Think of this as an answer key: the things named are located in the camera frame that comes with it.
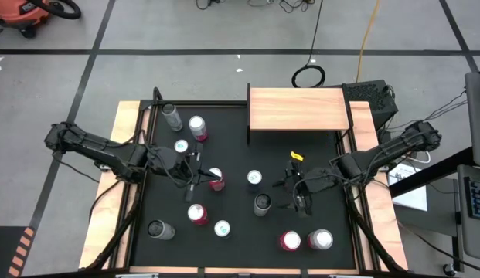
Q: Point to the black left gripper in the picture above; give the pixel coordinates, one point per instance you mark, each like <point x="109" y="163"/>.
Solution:
<point x="172" y="162"/>

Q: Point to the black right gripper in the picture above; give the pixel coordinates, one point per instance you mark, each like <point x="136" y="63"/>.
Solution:
<point x="318" y="181"/>

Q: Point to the red Fanta can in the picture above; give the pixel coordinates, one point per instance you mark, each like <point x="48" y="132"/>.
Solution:
<point x="196" y="212"/>
<point x="290" y="241"/>
<point x="217" y="186"/>

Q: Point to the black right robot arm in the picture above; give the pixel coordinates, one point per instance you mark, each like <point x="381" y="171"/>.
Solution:
<point x="386" y="148"/>

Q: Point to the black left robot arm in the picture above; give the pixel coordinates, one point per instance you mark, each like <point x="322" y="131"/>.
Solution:
<point x="100" y="148"/>

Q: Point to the wooden shelf with black legs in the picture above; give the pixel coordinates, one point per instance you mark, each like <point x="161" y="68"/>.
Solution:
<point x="297" y="108"/>

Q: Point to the silver white Celsius can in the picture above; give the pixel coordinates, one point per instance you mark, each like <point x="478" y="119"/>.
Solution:
<point x="262" y="206"/>

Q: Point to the blue silver Red Bull can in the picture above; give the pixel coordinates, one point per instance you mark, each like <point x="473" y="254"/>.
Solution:
<point x="254" y="177"/>

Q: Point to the dark slim can teal tab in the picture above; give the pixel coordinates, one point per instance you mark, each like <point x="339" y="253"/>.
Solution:
<point x="181" y="146"/>

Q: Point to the yellow tag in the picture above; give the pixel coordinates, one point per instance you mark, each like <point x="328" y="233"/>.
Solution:
<point x="297" y="156"/>

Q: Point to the pink and white can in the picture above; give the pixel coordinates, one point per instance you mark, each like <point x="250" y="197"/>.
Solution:
<point x="197" y="125"/>

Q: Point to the silver slim can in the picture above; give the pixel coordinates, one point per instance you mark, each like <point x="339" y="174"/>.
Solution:
<point x="173" y="119"/>
<point x="158" y="229"/>

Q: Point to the black perforated computer case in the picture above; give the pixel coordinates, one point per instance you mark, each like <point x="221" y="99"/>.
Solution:
<point x="369" y="94"/>

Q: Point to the black desk beam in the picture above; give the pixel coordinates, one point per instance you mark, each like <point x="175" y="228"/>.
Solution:
<point x="429" y="173"/>

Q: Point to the black caster wheel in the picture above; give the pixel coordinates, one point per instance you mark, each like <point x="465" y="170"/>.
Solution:
<point x="448" y="268"/>

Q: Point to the grey laptop with keyboard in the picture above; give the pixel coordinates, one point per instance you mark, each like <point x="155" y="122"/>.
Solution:
<point x="478" y="199"/>

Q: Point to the grey monitor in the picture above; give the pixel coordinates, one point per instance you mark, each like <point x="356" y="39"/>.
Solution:
<point x="477" y="116"/>

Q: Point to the black orange hazard mat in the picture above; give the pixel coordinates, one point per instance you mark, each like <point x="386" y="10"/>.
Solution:
<point x="4" y="251"/>

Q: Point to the orange shop vacuum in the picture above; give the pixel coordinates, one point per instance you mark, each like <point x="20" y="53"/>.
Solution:
<point x="15" y="13"/>

